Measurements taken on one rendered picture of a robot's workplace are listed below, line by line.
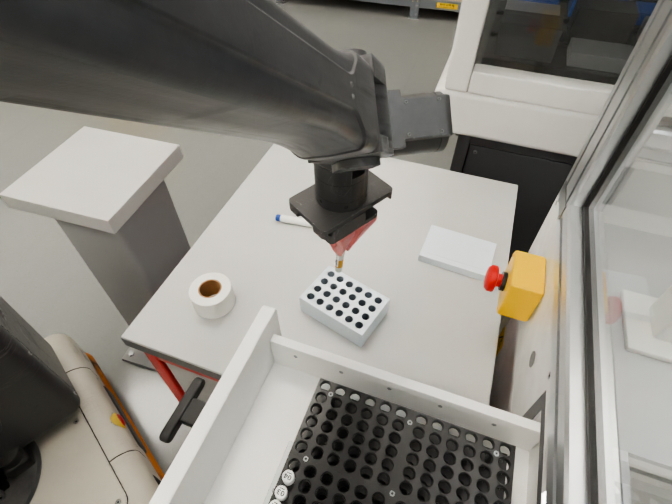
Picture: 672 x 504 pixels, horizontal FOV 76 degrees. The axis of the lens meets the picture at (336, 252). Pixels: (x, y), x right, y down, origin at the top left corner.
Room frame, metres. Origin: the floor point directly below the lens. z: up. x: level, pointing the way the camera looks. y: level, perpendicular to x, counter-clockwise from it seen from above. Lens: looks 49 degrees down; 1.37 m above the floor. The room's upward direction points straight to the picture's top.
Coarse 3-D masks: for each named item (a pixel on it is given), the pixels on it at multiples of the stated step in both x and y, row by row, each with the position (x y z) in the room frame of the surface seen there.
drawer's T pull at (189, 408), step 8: (192, 384) 0.21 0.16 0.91; (200, 384) 0.21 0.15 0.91; (192, 392) 0.20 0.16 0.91; (200, 392) 0.20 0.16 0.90; (184, 400) 0.19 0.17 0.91; (192, 400) 0.19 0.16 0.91; (200, 400) 0.19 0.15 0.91; (176, 408) 0.18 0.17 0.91; (184, 408) 0.18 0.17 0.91; (192, 408) 0.18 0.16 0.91; (200, 408) 0.18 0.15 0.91; (176, 416) 0.17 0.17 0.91; (184, 416) 0.17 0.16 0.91; (192, 416) 0.17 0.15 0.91; (168, 424) 0.16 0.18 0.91; (176, 424) 0.16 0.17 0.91; (184, 424) 0.16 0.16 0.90; (192, 424) 0.16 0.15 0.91; (168, 432) 0.15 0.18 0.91; (176, 432) 0.16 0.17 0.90; (160, 440) 0.15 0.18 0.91; (168, 440) 0.15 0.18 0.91
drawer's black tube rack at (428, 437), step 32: (352, 416) 0.17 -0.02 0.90; (384, 416) 0.18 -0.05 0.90; (416, 416) 0.17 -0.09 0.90; (320, 448) 0.14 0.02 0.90; (352, 448) 0.15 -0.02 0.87; (384, 448) 0.14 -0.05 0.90; (416, 448) 0.15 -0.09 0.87; (448, 448) 0.15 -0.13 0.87; (480, 448) 0.14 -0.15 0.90; (512, 448) 0.14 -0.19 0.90; (320, 480) 0.11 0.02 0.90; (352, 480) 0.11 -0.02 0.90; (384, 480) 0.12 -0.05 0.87; (416, 480) 0.11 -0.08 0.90; (448, 480) 0.11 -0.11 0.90; (480, 480) 0.11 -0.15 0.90; (512, 480) 0.11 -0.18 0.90
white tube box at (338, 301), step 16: (336, 272) 0.46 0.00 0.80; (320, 288) 0.43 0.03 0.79; (336, 288) 0.43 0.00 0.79; (352, 288) 0.42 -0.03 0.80; (368, 288) 0.42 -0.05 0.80; (304, 304) 0.40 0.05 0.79; (320, 304) 0.40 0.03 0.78; (336, 304) 0.39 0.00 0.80; (352, 304) 0.39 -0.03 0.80; (368, 304) 0.39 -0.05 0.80; (384, 304) 0.39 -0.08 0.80; (320, 320) 0.38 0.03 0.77; (336, 320) 0.36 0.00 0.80; (352, 320) 0.37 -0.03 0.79; (368, 320) 0.36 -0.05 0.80; (352, 336) 0.34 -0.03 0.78; (368, 336) 0.35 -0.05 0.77
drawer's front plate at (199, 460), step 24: (264, 312) 0.29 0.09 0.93; (264, 336) 0.27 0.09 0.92; (240, 360) 0.23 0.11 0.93; (264, 360) 0.25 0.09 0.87; (240, 384) 0.21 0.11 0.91; (216, 408) 0.17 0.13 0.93; (240, 408) 0.19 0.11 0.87; (192, 432) 0.15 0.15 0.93; (216, 432) 0.16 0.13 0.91; (192, 456) 0.12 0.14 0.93; (216, 456) 0.14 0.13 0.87; (168, 480) 0.10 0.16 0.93; (192, 480) 0.11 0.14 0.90
